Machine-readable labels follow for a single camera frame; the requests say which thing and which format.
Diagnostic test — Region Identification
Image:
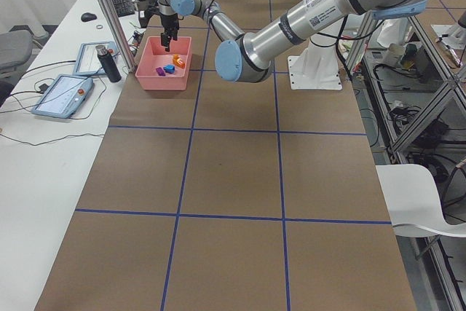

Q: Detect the teach pendant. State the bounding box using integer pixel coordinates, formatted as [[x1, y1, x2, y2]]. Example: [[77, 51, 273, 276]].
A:
[[31, 74, 94, 119], [73, 41, 117, 76]]

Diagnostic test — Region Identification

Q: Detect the small blue toy block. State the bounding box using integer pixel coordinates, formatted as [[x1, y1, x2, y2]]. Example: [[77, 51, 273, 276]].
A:
[[163, 64, 175, 74]]

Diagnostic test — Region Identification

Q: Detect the black keyboard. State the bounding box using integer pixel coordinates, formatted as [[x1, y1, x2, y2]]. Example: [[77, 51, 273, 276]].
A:
[[111, 0, 135, 17]]

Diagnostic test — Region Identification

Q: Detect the aluminium frame rack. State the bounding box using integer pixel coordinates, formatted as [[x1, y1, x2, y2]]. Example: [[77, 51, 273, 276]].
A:
[[351, 9, 465, 310]]

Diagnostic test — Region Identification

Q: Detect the purple toy block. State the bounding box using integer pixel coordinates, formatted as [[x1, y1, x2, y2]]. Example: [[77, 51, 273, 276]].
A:
[[156, 67, 166, 76]]

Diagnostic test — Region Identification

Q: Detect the aluminium frame post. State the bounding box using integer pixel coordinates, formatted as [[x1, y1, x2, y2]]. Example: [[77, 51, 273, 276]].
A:
[[98, 0, 136, 72]]

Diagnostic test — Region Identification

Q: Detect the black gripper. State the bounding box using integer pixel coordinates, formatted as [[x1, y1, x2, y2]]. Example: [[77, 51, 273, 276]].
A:
[[160, 12, 179, 52]]

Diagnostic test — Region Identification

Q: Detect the upper teach pendant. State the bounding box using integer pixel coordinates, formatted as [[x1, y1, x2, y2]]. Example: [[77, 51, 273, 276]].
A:
[[73, 41, 117, 76]]

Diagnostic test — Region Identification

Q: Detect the pink plastic box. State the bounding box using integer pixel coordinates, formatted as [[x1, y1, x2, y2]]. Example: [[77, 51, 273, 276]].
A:
[[135, 36, 192, 91]]

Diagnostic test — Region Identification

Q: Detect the orange toy block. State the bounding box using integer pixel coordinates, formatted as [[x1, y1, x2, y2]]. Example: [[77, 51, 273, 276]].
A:
[[172, 54, 186, 68]]

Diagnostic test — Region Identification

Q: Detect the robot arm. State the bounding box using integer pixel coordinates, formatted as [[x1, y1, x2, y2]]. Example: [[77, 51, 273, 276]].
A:
[[157, 0, 427, 83]]

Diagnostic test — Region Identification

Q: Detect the black water bottle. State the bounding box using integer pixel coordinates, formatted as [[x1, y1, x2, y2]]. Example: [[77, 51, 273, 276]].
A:
[[95, 44, 122, 83]]

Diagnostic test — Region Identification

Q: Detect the black computer mouse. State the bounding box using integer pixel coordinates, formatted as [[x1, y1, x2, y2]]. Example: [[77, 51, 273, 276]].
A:
[[80, 12, 97, 23]]

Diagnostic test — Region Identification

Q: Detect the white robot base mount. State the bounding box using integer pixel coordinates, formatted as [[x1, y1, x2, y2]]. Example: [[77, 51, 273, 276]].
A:
[[287, 34, 342, 91]]

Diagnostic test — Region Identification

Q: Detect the white plastic chair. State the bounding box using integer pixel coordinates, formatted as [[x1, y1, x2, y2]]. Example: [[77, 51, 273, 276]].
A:
[[376, 164, 465, 238]]

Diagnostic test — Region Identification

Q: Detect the lower teach pendant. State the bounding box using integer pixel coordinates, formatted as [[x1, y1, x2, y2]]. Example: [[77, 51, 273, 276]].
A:
[[31, 74, 94, 119]]

